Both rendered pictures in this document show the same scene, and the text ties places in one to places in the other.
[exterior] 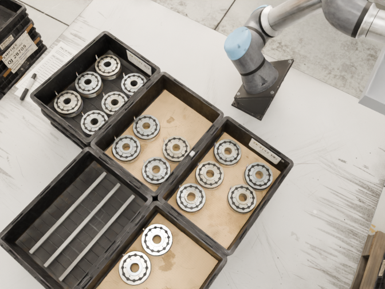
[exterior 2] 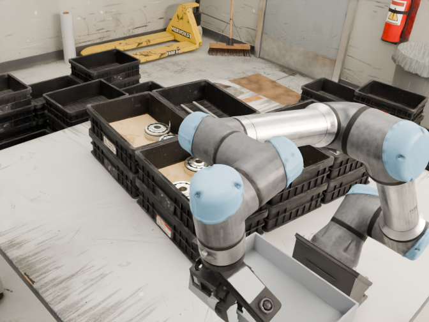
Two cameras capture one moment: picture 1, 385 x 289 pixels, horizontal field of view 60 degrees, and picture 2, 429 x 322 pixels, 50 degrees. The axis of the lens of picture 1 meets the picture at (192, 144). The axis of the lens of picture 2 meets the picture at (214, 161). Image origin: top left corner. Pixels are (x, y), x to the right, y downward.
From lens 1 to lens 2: 158 cm
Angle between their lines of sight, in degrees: 67
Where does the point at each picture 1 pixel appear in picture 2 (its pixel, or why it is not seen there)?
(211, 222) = (171, 175)
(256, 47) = (359, 206)
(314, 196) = (159, 301)
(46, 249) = (193, 108)
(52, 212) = (218, 113)
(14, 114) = not seen: hidden behind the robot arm
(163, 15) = not seen: outside the picture
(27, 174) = not seen: hidden behind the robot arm
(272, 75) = (329, 241)
